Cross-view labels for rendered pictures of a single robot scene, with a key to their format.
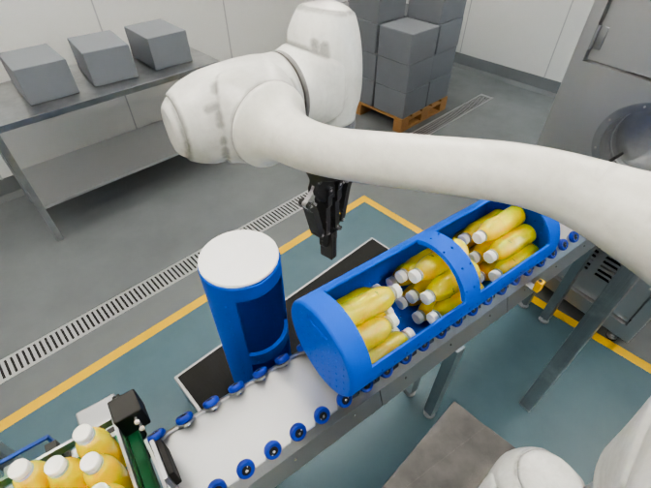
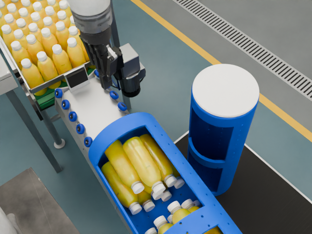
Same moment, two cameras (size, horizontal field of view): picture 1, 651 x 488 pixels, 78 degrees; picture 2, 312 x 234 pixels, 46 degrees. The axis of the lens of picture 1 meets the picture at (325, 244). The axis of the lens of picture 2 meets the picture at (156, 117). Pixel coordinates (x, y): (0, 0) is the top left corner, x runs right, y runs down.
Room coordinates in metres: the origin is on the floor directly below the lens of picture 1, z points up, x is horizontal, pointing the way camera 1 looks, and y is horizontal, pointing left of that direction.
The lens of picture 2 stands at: (0.79, -0.65, 2.29)
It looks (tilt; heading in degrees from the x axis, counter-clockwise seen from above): 57 degrees down; 97
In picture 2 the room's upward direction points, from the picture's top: 5 degrees counter-clockwise
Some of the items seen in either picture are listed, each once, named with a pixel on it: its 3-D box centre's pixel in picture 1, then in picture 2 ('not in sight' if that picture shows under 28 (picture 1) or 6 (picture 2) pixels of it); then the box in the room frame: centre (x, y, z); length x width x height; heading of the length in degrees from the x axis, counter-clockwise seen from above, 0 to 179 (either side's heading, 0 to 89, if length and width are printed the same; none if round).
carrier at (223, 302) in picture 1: (254, 330); (215, 140); (0.97, 0.30, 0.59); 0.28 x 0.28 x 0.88
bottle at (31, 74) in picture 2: not in sight; (33, 77); (0.12, 0.38, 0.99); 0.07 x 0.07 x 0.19
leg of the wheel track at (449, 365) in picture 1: (441, 383); not in sight; (0.87, -0.52, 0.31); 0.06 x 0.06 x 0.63; 35
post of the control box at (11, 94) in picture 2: not in sight; (35, 133); (-0.03, 0.37, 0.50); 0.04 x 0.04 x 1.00; 35
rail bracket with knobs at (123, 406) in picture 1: (130, 414); (113, 60); (0.46, 0.52, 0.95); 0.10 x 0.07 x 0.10; 35
